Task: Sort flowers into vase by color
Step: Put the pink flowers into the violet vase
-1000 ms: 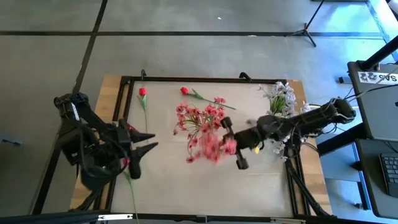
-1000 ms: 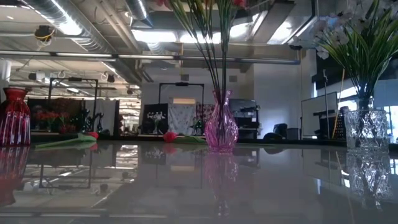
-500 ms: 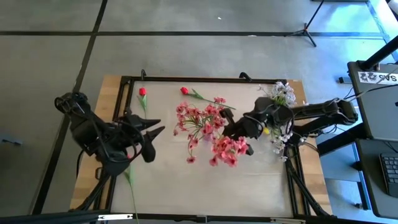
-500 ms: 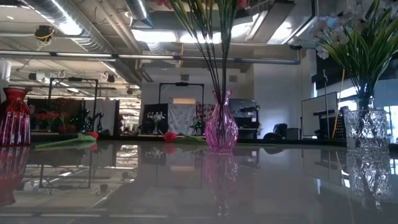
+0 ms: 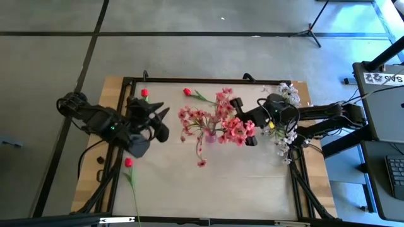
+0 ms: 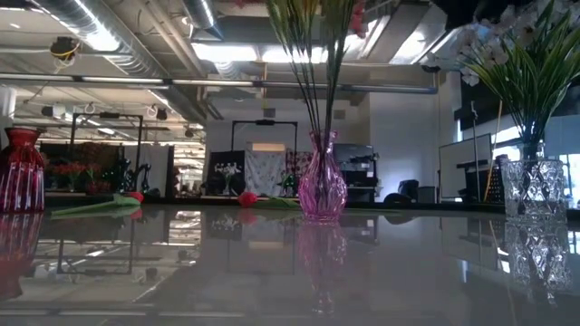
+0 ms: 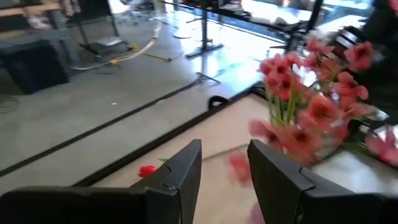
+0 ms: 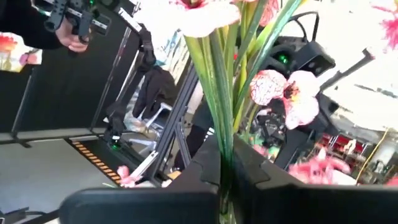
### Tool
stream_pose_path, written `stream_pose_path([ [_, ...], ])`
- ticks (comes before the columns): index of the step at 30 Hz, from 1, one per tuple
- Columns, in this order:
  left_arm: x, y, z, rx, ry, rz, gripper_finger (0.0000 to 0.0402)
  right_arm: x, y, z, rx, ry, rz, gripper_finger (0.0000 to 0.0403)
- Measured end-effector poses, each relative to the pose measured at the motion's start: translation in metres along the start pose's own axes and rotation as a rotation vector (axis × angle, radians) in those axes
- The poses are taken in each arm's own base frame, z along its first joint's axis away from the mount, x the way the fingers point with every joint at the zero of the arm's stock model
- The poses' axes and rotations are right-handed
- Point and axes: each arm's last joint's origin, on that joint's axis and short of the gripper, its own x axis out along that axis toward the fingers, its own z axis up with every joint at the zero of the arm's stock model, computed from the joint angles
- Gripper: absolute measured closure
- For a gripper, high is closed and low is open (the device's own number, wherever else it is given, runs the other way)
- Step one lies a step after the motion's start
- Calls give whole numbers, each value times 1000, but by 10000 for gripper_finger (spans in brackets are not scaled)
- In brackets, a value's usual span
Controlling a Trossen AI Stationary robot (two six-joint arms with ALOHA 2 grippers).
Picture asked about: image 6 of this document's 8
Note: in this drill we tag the flower stems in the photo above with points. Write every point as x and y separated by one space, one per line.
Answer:
296 54

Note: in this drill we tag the clear cut-glass vase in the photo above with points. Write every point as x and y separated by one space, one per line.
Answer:
534 185

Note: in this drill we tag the pink glass vase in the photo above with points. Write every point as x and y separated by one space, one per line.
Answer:
322 194

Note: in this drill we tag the red rose stem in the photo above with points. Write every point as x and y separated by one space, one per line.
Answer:
247 199
122 201

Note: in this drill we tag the red glass vase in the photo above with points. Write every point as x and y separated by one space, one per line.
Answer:
20 176

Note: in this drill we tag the thin grey stand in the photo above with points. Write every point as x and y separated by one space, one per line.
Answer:
474 136

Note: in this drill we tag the white board panel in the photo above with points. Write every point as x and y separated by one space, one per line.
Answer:
462 167

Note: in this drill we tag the black equipment shelf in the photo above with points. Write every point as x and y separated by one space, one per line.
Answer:
362 156

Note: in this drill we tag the black office chair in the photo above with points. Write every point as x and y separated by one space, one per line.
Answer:
408 188

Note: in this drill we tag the grey bin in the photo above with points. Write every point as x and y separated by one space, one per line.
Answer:
426 194

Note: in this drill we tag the red patterned cloth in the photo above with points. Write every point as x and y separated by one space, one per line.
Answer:
299 164

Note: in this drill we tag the long ceiling light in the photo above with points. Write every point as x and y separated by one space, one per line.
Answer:
226 52

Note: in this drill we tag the white patterned cloth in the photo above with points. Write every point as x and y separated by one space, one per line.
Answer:
265 172

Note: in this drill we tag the horizontal grey ceiling pipe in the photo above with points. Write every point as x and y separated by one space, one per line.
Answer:
213 82

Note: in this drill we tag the small white flower bouquet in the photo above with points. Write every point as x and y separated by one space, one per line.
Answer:
226 171

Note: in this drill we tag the black backdrop panel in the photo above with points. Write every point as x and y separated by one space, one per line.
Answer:
215 158

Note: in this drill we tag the black background robot arms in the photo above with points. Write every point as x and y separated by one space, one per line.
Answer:
122 174

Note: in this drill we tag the black ceiling device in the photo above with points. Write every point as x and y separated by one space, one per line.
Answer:
64 46

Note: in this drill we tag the red flower bouquet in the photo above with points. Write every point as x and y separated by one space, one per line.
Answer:
72 169

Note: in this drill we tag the silver box ceiling duct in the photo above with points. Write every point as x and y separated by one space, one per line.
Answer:
399 45

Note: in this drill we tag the black aluminium table frame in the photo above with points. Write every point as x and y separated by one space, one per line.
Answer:
453 207

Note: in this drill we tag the narrow silver ventilation duct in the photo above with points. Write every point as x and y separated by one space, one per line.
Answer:
201 13

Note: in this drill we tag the large silver ventilation duct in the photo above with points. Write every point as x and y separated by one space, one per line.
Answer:
90 22

